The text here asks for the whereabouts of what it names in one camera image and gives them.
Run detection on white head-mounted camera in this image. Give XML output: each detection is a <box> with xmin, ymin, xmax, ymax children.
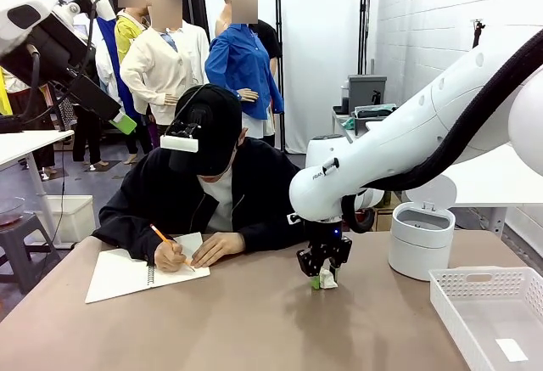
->
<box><xmin>160</xmin><ymin>110</ymin><xmax>203</xmax><ymax>154</ymax></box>

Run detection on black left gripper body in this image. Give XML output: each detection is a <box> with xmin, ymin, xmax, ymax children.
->
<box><xmin>0</xmin><ymin>14</ymin><xmax>97</xmax><ymax>87</ymax></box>

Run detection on white paper sheet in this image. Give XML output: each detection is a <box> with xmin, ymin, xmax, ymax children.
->
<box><xmin>172</xmin><ymin>231</ymin><xmax>204</xmax><ymax>261</ymax></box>

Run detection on black baseball cap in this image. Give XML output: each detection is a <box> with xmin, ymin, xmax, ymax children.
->
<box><xmin>167</xmin><ymin>84</ymin><xmax>244</xmax><ymax>177</ymax></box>

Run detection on black corrugated cable hose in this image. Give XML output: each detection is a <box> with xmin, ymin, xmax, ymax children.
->
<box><xmin>341</xmin><ymin>27</ymin><xmax>543</xmax><ymax>234</ymax></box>

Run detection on clear bowl with red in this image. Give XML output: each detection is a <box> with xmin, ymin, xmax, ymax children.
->
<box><xmin>0</xmin><ymin>196</ymin><xmax>25</xmax><ymax>228</ymax></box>

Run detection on white plastic floor bin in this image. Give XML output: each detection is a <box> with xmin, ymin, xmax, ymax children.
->
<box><xmin>31</xmin><ymin>194</ymin><xmax>97</xmax><ymax>245</ymax></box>

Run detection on mannequin in black shirt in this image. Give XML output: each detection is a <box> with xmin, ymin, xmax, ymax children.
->
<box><xmin>249</xmin><ymin>18</ymin><xmax>282</xmax><ymax>77</ymax></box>

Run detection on person torso black jacket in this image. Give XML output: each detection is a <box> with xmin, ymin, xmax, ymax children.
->
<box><xmin>99</xmin><ymin>137</ymin><xmax>306</xmax><ymax>236</ymax></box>

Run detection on white spiral notebook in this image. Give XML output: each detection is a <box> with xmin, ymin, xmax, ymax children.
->
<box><xmin>84</xmin><ymin>241</ymin><xmax>211</xmax><ymax>304</ymax></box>

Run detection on person head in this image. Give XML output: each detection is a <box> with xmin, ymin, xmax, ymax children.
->
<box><xmin>231</xmin><ymin>126</ymin><xmax>249</xmax><ymax>164</ymax></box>

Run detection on white lidded trash bin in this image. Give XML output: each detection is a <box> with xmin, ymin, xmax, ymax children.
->
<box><xmin>388</xmin><ymin>174</ymin><xmax>458</xmax><ymax>282</ymax></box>

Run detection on background person black pants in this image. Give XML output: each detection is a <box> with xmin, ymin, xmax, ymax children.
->
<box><xmin>71</xmin><ymin>105</ymin><xmax>105</xmax><ymax>166</ymax></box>

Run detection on black stand pole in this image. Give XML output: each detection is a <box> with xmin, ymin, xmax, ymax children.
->
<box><xmin>274</xmin><ymin>0</ymin><xmax>284</xmax><ymax>151</ymax></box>
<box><xmin>358</xmin><ymin>0</ymin><xmax>374</xmax><ymax>76</ymax></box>

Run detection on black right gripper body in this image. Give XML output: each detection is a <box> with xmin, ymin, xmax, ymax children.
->
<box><xmin>303</xmin><ymin>216</ymin><xmax>344</xmax><ymax>261</ymax></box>

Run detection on grey box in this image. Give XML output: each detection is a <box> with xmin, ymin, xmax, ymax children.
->
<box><xmin>347</xmin><ymin>74</ymin><xmax>388</xmax><ymax>111</ymax></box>

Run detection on large white table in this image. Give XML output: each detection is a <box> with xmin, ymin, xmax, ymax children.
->
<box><xmin>365</xmin><ymin>120</ymin><xmax>543</xmax><ymax>236</ymax></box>

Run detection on dark grey stool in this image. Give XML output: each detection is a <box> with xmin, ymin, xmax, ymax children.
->
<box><xmin>0</xmin><ymin>213</ymin><xmax>61</xmax><ymax>295</ymax></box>

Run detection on white inner shirt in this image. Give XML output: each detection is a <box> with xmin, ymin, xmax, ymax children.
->
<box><xmin>197</xmin><ymin>169</ymin><xmax>234</xmax><ymax>233</ymax></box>

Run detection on wooden shelf box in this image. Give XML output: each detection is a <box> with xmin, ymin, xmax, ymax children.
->
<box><xmin>375</xmin><ymin>207</ymin><xmax>394</xmax><ymax>232</ymax></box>

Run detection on person left forearm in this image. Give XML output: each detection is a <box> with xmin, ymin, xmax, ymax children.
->
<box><xmin>231</xmin><ymin>213</ymin><xmax>307</xmax><ymax>254</ymax></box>

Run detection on grey tray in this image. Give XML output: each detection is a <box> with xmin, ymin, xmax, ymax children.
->
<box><xmin>352</xmin><ymin>104</ymin><xmax>400</xmax><ymax>137</ymax></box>

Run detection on yellow strap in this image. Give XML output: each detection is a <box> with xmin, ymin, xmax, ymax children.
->
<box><xmin>0</xmin><ymin>69</ymin><xmax>14</xmax><ymax>116</ymax></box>

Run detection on white standing desk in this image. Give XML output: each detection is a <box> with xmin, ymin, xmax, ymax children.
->
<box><xmin>0</xmin><ymin>129</ymin><xmax>76</xmax><ymax>249</ymax></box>

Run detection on mannequin in yellow jacket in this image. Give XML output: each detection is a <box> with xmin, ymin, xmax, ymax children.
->
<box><xmin>114</xmin><ymin>0</ymin><xmax>149</xmax><ymax>66</ymax></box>

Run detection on yellow pencil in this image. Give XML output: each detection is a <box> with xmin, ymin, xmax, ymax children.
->
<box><xmin>148</xmin><ymin>223</ymin><xmax>196</xmax><ymax>273</ymax></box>

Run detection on person left hand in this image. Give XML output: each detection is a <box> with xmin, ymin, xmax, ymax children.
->
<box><xmin>190</xmin><ymin>231</ymin><xmax>246</xmax><ymax>268</ymax></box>

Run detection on mannequin in cream cardigan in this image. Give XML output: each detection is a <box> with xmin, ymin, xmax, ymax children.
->
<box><xmin>120</xmin><ymin>0</ymin><xmax>211</xmax><ymax>126</ymax></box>

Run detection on thin black hanging cable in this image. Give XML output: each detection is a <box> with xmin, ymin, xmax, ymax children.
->
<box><xmin>42</xmin><ymin>132</ymin><xmax>67</xmax><ymax>257</ymax></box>

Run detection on white backdrop curtain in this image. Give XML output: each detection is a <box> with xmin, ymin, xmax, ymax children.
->
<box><xmin>199</xmin><ymin>0</ymin><xmax>370</xmax><ymax>155</ymax></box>

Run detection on mannequin in blue shirt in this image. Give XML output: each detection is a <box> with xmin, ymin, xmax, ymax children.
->
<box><xmin>204</xmin><ymin>0</ymin><xmax>284</xmax><ymax>143</ymax></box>

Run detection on person right forearm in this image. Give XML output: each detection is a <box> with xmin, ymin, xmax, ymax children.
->
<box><xmin>91</xmin><ymin>213</ymin><xmax>171</xmax><ymax>264</ymax></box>

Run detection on white perforated plastic basket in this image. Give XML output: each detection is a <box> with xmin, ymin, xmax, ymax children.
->
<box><xmin>428</xmin><ymin>266</ymin><xmax>543</xmax><ymax>371</ymax></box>

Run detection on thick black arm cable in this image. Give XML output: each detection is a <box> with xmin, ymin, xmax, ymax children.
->
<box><xmin>20</xmin><ymin>43</ymin><xmax>42</xmax><ymax>122</ymax></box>

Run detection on blue hanging garment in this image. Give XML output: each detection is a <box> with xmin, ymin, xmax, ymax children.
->
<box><xmin>96</xmin><ymin>16</ymin><xmax>137</xmax><ymax>121</ymax></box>

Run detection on person right hand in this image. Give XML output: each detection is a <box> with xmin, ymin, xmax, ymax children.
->
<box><xmin>154</xmin><ymin>239</ymin><xmax>188</xmax><ymax>273</ymax></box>

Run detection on small camera on tripod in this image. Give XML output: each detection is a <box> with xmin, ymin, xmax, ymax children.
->
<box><xmin>471</xmin><ymin>17</ymin><xmax>487</xmax><ymax>49</ymax></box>

